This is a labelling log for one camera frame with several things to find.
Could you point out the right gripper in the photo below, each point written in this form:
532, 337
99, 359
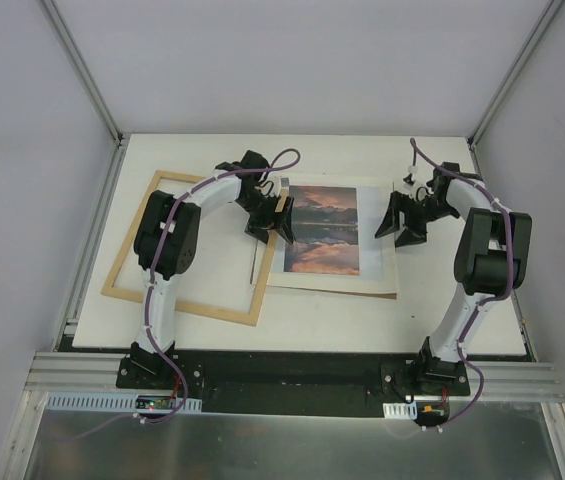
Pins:
410, 213

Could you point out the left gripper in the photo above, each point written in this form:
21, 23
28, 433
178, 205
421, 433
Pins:
266, 218

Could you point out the white mat board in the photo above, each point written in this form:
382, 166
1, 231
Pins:
372, 199

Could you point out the sunset photo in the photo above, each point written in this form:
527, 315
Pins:
325, 227

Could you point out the brown backing board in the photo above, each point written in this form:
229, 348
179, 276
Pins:
369, 282

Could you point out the wooden picture frame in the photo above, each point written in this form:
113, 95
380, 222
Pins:
123, 285

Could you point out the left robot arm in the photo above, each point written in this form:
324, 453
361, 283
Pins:
167, 236

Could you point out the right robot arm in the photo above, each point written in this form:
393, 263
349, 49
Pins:
490, 261

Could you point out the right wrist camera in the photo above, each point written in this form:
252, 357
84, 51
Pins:
411, 183

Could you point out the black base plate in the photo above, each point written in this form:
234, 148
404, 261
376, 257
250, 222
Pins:
355, 385

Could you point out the right white cable duct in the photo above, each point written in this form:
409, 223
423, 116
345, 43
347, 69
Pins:
400, 411

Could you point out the white cable duct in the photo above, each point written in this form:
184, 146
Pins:
121, 403
400, 411

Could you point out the left aluminium corner post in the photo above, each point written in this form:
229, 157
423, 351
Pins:
67, 42

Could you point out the aluminium corner post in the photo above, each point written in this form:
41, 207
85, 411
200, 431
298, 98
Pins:
67, 42
528, 48

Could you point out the right aluminium corner post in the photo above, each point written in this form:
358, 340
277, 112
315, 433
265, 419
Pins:
528, 48

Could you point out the aluminium rail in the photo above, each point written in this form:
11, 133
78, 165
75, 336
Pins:
70, 371

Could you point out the left white cable duct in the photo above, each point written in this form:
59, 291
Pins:
121, 403

